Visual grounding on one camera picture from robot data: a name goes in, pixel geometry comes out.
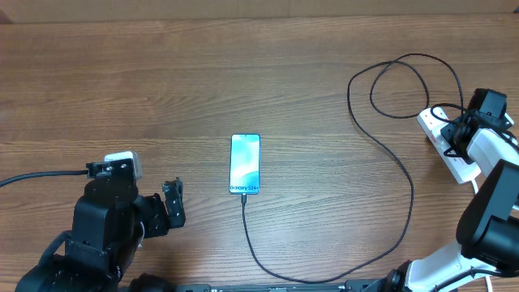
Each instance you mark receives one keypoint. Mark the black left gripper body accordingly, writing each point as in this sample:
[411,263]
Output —
[152,221]

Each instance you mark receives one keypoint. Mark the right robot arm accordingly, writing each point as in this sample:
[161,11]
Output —
[477,142]

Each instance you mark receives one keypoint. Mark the blue Samsung Galaxy smartphone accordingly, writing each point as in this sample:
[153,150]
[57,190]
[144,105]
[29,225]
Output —
[244,164]

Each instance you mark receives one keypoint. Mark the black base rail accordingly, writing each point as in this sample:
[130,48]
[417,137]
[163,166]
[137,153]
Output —
[150,283]

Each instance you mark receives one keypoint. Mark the cardboard board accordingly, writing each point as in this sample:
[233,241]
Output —
[79,11]

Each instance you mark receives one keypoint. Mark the white power strip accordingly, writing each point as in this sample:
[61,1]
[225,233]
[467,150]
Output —
[432,121]

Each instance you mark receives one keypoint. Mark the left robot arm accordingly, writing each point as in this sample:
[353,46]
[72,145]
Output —
[57,271]

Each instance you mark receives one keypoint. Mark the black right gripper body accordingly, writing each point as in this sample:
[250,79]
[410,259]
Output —
[461,152]

